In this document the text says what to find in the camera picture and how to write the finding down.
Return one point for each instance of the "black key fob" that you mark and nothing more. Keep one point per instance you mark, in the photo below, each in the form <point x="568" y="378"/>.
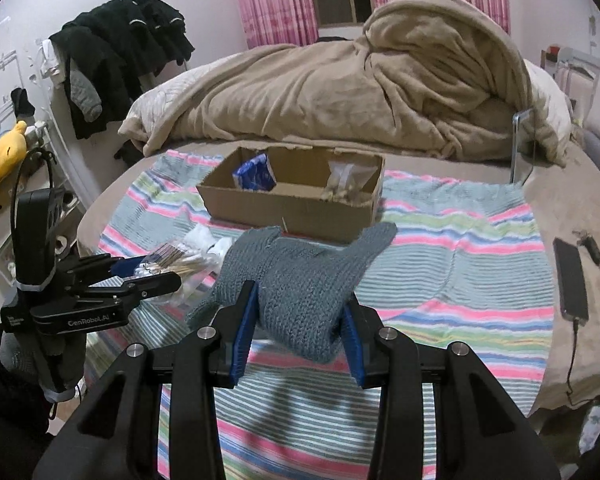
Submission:
<point x="586" y="239"/>

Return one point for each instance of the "clear bag of nuts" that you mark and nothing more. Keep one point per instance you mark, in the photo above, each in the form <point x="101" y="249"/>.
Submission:
<point x="346" y="182"/>

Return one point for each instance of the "white wire rack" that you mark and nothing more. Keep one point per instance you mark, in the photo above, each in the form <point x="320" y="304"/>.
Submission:
<point x="22" y="83"/>

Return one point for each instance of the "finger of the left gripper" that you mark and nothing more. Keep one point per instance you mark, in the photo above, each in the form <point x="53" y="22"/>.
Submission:
<point x="130" y="287"/>
<point x="125" y="264"/>

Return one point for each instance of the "blue snack packet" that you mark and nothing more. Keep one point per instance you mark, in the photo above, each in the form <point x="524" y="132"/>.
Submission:
<point x="256" y="174"/>

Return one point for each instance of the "grey-blue knitted glove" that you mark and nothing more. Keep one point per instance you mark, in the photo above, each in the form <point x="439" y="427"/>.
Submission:
<point x="302" y="287"/>

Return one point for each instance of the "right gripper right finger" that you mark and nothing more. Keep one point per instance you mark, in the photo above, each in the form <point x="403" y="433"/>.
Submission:
<point x="480" y="431"/>

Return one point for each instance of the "yellow plush toy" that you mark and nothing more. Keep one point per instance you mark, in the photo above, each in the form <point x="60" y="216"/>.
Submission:
<point x="13" y="148"/>

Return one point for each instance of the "beige fleece blanket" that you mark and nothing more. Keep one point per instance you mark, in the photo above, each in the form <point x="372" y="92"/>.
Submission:
<point x="432" y="77"/>

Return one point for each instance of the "black hanging clothes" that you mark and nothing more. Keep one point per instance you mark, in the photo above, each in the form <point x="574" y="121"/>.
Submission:
<point x="108" y="49"/>

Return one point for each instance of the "cotton swab pack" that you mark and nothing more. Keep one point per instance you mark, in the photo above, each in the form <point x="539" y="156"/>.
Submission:
<point x="179" y="258"/>

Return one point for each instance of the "pink curtain left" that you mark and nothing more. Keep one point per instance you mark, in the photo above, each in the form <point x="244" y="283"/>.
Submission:
<point x="267" y="22"/>

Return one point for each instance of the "brown cardboard box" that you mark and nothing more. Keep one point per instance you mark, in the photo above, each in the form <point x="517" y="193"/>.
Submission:
<point x="297" y="202"/>

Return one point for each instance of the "white quilt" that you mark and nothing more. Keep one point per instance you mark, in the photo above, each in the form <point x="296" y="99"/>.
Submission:
<point x="550" y="102"/>

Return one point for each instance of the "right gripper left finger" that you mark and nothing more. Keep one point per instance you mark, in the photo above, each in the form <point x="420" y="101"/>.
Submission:
<point x="114" y="432"/>

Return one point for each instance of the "black smartphone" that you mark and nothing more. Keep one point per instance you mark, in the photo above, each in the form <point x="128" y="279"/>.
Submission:
<point x="571" y="282"/>

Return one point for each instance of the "striped pastel towel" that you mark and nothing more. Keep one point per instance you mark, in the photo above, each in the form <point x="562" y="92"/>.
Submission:
<point x="467" y="263"/>

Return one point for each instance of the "white socks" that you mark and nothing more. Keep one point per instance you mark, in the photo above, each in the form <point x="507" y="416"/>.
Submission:
<point x="202" y="237"/>

